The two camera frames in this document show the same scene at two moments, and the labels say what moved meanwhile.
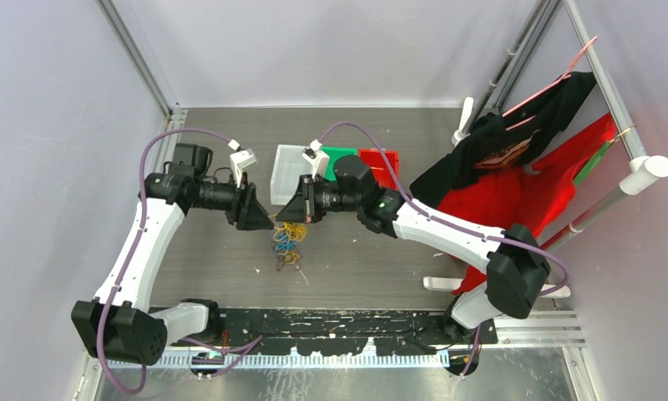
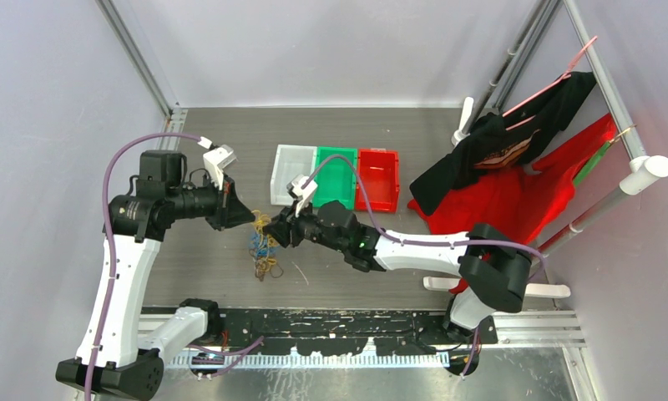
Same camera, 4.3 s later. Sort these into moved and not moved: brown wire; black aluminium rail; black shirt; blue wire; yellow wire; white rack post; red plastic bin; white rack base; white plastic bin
Moved: yellow wire; brown wire; blue wire
Not moved: white rack base; black shirt; black aluminium rail; red plastic bin; white rack post; white plastic bin
